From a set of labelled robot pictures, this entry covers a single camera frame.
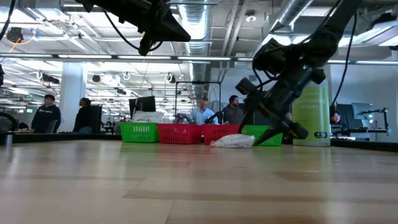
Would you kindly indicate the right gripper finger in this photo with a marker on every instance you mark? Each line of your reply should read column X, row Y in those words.
column 295, row 130
column 269, row 135

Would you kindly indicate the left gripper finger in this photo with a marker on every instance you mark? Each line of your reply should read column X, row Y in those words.
column 145, row 46

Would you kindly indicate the cotton swabs bag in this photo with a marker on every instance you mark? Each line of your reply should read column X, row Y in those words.
column 233, row 141
column 147, row 116

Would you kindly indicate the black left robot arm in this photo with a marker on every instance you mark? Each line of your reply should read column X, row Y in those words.
column 124, row 9

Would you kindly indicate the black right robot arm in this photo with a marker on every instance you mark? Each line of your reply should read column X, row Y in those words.
column 323, row 43

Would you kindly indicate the green plastic basket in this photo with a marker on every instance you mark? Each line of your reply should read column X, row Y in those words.
column 259, row 130
column 138, row 132

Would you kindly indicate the black partition panels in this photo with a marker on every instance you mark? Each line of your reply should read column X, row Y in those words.
column 262, row 119

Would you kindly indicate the green disinfecting wipes canister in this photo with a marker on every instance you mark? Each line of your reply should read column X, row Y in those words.
column 314, row 112

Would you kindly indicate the person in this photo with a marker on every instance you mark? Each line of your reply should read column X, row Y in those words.
column 337, row 124
column 233, row 113
column 46, row 116
column 202, row 114
column 83, row 116

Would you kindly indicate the red plastic basket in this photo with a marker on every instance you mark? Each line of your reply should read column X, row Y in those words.
column 219, row 132
column 178, row 133

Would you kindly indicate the black background monitor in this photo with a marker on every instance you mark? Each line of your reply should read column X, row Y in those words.
column 143, row 105

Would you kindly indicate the long horizontal light bar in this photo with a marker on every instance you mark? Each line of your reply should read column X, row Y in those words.
column 84, row 56

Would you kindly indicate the grey desk monitor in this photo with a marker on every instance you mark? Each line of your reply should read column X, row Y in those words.
column 360, row 110

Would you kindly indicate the bright ceiling light panel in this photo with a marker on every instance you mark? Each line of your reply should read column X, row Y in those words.
column 349, row 40

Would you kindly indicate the black cabinet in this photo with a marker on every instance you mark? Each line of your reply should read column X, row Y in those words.
column 97, row 118

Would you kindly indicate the white building column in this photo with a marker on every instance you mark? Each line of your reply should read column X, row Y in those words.
column 71, row 93

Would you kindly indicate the silver ventilation duct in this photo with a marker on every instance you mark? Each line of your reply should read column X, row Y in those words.
column 289, row 12
column 197, row 18

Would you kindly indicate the black metal stand frame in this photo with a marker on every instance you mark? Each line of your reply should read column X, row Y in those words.
column 199, row 82

